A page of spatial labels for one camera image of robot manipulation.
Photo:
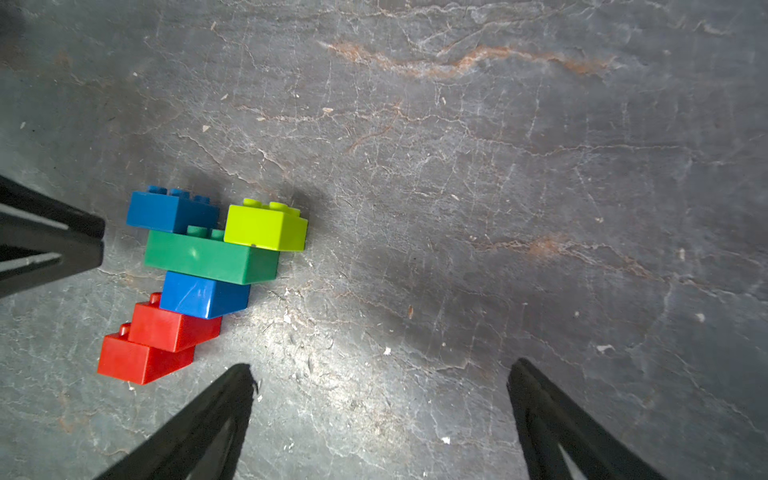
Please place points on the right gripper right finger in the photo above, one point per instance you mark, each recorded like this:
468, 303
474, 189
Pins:
551, 426

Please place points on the green long lego brick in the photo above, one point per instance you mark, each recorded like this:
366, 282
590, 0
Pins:
201, 252

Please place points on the blue lego brick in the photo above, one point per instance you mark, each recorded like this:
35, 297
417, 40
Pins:
170, 211
202, 298

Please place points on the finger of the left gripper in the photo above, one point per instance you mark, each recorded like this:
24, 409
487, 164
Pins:
54, 239

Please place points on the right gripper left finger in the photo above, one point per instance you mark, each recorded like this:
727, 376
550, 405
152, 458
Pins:
202, 441

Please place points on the red lego brick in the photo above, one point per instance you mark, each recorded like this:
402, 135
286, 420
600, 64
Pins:
168, 330
136, 363

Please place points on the lime green lego brick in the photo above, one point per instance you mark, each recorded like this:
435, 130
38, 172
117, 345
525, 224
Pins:
274, 226

